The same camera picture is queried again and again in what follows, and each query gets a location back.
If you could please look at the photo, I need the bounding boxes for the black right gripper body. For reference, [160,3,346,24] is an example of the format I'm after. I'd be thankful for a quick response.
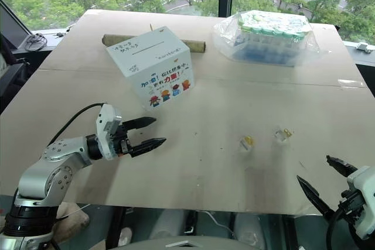
[333,189,366,225]

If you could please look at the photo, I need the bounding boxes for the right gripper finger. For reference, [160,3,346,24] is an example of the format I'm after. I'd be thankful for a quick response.
[325,155,359,179]
[296,174,335,220]

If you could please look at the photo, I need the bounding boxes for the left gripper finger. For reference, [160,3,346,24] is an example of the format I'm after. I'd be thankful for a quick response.
[129,137,168,158]
[122,117,158,132]

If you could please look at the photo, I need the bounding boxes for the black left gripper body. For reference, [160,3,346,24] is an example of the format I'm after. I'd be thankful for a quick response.
[110,125,133,157]

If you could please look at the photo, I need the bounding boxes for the white cardboard donation box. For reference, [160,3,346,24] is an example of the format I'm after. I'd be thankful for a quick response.
[105,25,196,112]

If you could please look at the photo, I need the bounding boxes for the dark table leg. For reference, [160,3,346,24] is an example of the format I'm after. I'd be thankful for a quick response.
[104,205,127,250]

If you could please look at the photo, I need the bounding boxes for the clear tape strip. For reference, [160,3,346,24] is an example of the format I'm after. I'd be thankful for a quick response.
[336,79,367,90]

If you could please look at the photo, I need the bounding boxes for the beige cloth bag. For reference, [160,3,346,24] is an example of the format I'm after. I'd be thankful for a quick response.
[54,202,90,244]

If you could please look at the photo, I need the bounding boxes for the brown cardboard tube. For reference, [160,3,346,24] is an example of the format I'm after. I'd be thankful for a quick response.
[101,33,207,53]

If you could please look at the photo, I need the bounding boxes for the grey robot torso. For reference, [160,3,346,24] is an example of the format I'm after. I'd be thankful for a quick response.
[125,234,297,250]

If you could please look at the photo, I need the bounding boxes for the clear plastic bag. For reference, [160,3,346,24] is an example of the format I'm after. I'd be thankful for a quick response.
[211,9,321,69]

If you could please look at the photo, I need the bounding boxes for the black chair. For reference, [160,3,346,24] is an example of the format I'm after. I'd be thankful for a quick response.
[0,56,33,115]

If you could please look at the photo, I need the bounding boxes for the green-capped bottle pack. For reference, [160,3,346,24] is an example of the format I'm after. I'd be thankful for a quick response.
[233,11,312,68]

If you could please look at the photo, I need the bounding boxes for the dark slanted panel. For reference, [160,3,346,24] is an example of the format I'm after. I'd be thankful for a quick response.
[0,0,33,49]

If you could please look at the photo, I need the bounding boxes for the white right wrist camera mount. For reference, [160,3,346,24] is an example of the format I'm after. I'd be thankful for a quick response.
[346,165,375,241]

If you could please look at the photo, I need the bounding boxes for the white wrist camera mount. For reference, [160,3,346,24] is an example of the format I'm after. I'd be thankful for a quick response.
[346,165,375,241]
[95,104,122,162]

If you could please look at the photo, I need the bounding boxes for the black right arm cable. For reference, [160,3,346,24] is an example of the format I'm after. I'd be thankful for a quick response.
[325,200,357,250]

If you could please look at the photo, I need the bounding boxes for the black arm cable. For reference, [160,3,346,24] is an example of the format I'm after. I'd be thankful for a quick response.
[46,102,107,148]
[325,200,357,250]

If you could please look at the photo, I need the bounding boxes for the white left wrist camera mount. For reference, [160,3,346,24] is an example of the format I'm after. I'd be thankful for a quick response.
[95,104,122,162]

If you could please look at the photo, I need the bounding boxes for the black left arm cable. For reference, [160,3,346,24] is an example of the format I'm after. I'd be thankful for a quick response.
[46,102,107,148]

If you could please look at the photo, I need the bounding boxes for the black cable bundle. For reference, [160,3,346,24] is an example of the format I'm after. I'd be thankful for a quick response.
[24,33,48,52]

